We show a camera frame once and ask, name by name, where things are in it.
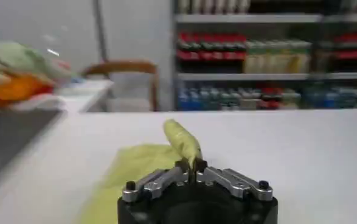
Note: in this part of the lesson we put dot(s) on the yellow-green cloth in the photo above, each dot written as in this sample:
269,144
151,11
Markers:
144,170

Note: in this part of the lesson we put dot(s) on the grey metal pole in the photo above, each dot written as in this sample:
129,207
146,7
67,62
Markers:
100,30

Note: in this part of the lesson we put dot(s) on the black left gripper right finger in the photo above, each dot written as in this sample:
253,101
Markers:
233,182

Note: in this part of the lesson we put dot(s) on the small white side table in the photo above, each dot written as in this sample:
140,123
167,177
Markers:
81,94

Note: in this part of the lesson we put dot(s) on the wooden chair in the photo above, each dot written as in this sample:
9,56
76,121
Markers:
129,79

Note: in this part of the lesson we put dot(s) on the shelf rack with bottles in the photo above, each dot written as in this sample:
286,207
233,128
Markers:
272,54

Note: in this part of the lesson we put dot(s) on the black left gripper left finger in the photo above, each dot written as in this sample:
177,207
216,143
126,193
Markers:
158,182

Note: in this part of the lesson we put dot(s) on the pile of colourful clothes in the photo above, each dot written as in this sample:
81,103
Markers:
17,74

